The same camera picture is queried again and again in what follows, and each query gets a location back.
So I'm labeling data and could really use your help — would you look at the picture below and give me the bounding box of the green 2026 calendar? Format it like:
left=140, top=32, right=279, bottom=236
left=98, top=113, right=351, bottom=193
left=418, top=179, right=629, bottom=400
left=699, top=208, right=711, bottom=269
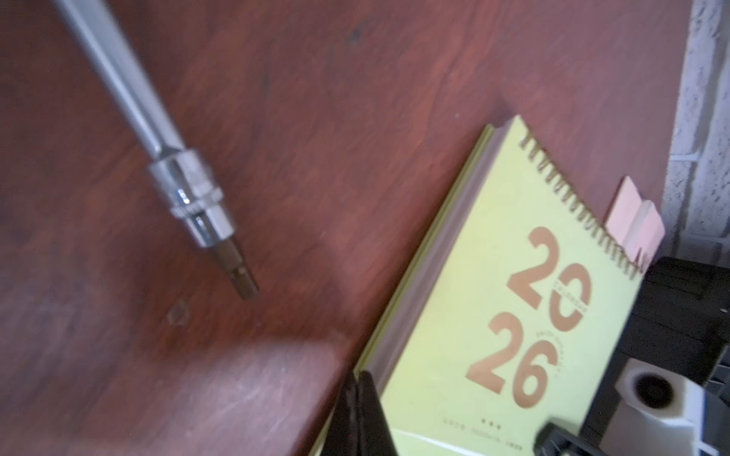
left=346, top=116, right=644, bottom=455

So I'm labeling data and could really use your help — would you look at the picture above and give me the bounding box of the black handled screwdriver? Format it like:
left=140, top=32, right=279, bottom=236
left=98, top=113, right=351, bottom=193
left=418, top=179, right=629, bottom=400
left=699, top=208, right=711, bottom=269
left=54, top=1, right=260, bottom=299

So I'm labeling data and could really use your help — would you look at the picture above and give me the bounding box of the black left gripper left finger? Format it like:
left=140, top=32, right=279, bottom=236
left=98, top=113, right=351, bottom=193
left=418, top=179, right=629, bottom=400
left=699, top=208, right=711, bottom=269
left=321, top=370, right=397, bottom=456

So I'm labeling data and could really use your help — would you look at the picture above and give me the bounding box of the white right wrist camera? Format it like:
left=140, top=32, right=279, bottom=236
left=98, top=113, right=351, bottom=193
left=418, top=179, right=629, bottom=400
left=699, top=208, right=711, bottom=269
left=600, top=358, right=729, bottom=455

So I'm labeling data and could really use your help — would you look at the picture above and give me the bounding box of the pink 2026 desk calendar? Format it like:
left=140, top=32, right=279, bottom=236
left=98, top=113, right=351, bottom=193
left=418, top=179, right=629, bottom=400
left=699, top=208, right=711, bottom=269
left=605, top=176, right=665, bottom=272

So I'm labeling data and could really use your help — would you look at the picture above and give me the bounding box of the black plastic toolbox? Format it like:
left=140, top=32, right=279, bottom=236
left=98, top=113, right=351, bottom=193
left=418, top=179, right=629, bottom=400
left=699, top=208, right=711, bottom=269
left=580, top=256, right=729, bottom=445

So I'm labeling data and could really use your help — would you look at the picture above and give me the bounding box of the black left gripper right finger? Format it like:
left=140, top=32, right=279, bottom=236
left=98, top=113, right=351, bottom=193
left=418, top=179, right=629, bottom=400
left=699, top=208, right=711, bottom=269
left=533, top=423, right=606, bottom=456

